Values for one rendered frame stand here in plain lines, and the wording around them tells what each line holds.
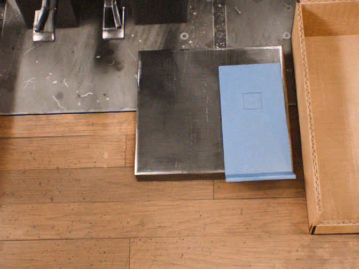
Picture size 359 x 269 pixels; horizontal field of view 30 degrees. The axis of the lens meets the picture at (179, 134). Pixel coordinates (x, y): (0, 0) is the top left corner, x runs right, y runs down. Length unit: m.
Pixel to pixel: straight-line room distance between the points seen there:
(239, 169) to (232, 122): 0.06
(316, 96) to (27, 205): 0.35
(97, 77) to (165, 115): 0.11
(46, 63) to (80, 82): 0.05
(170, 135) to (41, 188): 0.15
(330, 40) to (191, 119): 0.20
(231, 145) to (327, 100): 0.13
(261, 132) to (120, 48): 0.21
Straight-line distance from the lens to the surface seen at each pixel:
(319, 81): 0.79
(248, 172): 0.71
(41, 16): 0.76
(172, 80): 0.77
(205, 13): 0.85
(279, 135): 0.73
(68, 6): 0.82
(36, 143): 0.78
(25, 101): 0.81
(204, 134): 0.74
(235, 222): 0.72
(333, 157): 0.75
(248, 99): 0.75
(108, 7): 0.76
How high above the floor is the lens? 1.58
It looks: 63 degrees down
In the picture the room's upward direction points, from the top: 8 degrees counter-clockwise
